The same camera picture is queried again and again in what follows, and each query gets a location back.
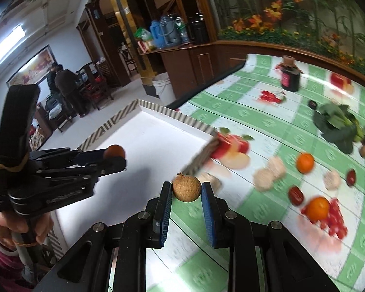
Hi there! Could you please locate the small orange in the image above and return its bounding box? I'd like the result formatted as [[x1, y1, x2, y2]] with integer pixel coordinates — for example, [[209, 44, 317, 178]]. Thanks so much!
[[103, 144, 126, 159]]

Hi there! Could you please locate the brown longan fruit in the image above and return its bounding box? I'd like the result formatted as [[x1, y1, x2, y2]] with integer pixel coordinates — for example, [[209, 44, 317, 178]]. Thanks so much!
[[172, 173, 202, 202]]

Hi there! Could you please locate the large orange tangerine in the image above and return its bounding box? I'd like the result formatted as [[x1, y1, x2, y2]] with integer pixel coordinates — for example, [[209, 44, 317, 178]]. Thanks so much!
[[305, 196, 330, 223]]

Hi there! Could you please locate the dark red jujube date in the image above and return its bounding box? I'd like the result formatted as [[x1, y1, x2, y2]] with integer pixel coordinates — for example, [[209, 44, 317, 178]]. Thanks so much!
[[346, 169, 357, 187]]

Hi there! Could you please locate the left hand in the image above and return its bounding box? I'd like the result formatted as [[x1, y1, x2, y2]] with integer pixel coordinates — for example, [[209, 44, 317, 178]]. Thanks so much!
[[0, 212, 54, 251]]

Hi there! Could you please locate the white tray with striped rim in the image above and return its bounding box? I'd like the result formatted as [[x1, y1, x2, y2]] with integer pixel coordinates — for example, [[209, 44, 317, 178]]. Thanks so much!
[[49, 100, 218, 258]]

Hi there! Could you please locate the dark wooden chair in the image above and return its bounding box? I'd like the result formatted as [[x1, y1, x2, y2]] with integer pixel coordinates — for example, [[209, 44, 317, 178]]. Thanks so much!
[[76, 61, 113, 111]]

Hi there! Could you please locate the person in dark jacket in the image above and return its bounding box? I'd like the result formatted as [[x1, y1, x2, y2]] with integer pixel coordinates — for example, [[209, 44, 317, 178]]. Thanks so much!
[[55, 65, 87, 117]]

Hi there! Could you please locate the green checkered fruit tablecloth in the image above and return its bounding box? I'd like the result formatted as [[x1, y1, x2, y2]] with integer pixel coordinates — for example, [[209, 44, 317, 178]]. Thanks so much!
[[107, 53, 365, 292]]

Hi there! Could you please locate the white plastic bucket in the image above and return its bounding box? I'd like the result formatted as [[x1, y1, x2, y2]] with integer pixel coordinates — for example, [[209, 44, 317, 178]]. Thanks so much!
[[152, 73, 176, 106]]

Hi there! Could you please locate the wooden cabinet counter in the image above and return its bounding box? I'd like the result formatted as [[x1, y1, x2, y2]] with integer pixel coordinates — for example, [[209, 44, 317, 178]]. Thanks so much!
[[141, 42, 248, 99]]

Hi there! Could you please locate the ceiling fluorescent light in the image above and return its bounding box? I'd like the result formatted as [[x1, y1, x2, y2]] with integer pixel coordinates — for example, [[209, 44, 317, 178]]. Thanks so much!
[[0, 24, 26, 62]]

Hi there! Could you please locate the blue detergent jug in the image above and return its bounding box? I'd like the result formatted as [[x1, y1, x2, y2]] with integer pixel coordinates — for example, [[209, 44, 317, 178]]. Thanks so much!
[[149, 20, 166, 49]]

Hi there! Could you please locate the small dark plum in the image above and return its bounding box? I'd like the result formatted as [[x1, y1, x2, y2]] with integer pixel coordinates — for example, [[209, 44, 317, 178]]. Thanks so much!
[[308, 100, 317, 110]]

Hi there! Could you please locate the green leafy vegetable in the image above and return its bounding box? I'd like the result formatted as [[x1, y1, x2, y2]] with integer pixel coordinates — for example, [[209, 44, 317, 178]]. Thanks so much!
[[309, 103, 365, 154]]

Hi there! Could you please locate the dark jar with cork lid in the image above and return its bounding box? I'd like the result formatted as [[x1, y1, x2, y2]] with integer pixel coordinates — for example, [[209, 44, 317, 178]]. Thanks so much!
[[276, 55, 303, 92]]

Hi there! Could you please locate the blue thermos jug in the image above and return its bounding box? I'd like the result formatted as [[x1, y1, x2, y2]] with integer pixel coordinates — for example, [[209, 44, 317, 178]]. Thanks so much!
[[159, 15, 181, 47]]

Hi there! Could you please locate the small brown nut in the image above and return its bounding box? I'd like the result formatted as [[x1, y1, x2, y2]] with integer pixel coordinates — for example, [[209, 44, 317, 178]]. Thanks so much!
[[359, 145, 365, 158]]

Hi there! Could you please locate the framed wall painting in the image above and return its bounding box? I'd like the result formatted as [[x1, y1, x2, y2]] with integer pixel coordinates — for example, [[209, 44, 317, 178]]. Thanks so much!
[[6, 45, 56, 87]]

